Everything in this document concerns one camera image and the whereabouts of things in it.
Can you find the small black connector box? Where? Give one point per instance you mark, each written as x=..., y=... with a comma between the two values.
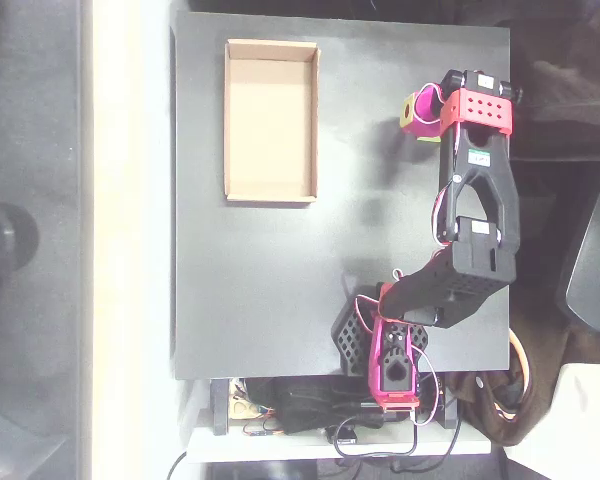
x=347, y=439

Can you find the lime green cube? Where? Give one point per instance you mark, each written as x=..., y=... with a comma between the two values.
x=430, y=140

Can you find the black lattice robot base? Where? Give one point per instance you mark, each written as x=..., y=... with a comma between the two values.
x=350, y=335

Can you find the tan wooden board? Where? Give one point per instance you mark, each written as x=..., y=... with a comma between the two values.
x=240, y=407

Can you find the black red robot arm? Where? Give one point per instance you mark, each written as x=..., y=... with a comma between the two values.
x=500, y=200

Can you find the black office chair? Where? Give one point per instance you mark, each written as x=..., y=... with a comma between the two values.
x=595, y=270

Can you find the white shelf board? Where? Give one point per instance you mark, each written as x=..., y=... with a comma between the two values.
x=260, y=447

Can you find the cardboard box tray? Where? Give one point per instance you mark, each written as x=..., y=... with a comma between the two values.
x=270, y=120

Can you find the magenta gripper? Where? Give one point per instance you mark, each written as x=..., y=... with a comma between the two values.
x=426, y=116

